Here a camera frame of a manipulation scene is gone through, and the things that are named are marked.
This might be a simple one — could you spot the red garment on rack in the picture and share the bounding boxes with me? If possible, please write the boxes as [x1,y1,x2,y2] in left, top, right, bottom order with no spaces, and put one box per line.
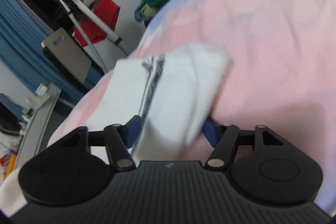
[72,0,120,48]

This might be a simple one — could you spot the blue curtain left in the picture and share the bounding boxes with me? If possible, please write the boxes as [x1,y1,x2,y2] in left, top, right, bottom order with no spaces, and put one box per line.
[1,0,103,104]

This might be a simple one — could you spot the white zip-up knit jacket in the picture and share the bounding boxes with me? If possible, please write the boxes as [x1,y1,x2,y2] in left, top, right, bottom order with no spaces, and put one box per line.
[1,43,231,217]

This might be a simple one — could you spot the pastel pink blue bed cover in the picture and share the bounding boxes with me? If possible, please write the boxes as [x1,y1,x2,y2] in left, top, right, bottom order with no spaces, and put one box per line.
[47,0,336,214]

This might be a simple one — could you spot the beige ironing board panel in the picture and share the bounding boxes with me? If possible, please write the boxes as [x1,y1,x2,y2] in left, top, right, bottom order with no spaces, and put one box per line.
[42,28,92,84]

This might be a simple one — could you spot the garment steamer stand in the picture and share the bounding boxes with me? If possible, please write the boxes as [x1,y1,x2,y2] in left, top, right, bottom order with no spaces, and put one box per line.
[54,0,131,73]

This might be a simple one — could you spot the white dressing table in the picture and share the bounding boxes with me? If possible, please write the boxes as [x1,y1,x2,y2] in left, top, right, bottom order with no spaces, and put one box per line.
[15,83,62,168]

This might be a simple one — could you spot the orange box on table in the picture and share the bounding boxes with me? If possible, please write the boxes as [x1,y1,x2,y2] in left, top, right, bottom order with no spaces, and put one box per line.
[0,148,19,182]

